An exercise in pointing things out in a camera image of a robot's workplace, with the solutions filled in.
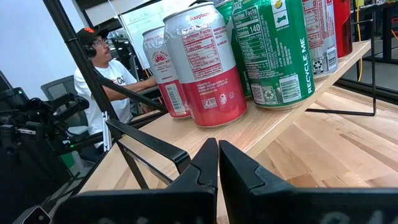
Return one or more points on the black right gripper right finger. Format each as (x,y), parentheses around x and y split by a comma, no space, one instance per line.
(280,205)

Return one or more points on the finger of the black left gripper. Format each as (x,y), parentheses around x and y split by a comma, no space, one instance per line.
(66,116)
(73,101)

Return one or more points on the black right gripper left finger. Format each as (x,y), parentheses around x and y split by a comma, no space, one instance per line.
(140,208)

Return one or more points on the silver Diet Coke can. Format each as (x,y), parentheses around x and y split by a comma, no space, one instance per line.
(208,87)
(321,40)
(168,87)

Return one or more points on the red Coca-Cola can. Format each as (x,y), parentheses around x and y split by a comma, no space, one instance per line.
(342,28)

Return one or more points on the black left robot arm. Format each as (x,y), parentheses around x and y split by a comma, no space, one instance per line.
(25,168)

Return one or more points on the grey office chair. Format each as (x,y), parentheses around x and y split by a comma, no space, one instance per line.
(59,88)

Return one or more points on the silver aluminium profile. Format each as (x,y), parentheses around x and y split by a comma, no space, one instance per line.
(106,130)

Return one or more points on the person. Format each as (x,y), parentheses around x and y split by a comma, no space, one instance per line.
(115,77)

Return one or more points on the white board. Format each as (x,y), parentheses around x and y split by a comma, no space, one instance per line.
(146,25)

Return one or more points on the black desk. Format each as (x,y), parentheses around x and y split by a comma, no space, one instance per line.
(387,31)

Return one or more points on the black metal rig frame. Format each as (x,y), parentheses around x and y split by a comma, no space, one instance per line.
(71,40)

